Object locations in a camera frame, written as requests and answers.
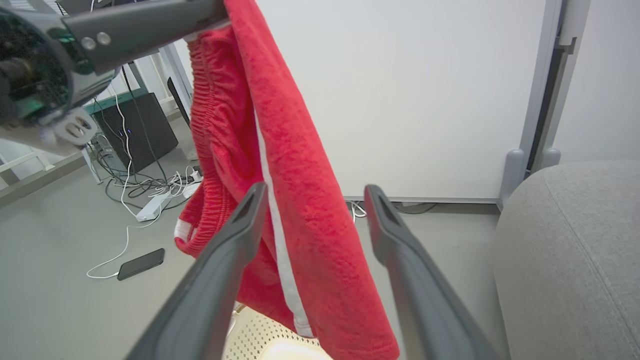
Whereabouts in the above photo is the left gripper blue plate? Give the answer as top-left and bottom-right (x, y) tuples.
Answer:
(0, 0), (231, 128)

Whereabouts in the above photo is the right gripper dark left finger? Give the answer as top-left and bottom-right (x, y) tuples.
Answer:
(124, 182), (269, 360)

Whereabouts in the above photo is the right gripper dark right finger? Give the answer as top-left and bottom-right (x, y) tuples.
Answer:
(363, 184), (501, 360)

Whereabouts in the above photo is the red white garment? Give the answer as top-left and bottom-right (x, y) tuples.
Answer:
(173, 0), (401, 360)

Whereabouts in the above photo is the grey fabric sofa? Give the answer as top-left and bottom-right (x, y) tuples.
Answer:
(492, 160), (640, 360)

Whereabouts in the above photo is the grey table leg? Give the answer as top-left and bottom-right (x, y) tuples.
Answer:
(159, 44), (195, 118)

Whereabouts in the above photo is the black smartphone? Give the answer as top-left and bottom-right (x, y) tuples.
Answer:
(117, 248), (166, 281)

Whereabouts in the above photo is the white perforated laundry basket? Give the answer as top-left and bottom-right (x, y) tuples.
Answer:
(222, 302), (336, 360)

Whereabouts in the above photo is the thin black panel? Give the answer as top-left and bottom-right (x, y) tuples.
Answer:
(167, 76), (192, 128)

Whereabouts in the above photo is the white power strip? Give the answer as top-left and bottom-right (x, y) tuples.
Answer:
(135, 192), (173, 222)

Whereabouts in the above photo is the black computer tower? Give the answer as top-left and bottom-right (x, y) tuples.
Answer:
(91, 92), (179, 174)

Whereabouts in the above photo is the grey partition foot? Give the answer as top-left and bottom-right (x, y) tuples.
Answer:
(537, 147), (562, 173)
(498, 148), (527, 211)

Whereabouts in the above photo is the large white partition board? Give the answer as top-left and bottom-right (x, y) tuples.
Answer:
(175, 0), (563, 205)

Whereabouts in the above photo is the narrow white partition board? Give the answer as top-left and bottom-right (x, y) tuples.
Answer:
(530, 0), (640, 173)

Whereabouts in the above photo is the white phone charging cable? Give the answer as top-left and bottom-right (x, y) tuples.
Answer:
(86, 220), (151, 279)

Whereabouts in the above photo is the black cable under partition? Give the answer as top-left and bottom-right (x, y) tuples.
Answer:
(395, 202), (438, 215)

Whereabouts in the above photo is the black floor cable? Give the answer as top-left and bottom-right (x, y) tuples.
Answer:
(92, 65), (201, 211)

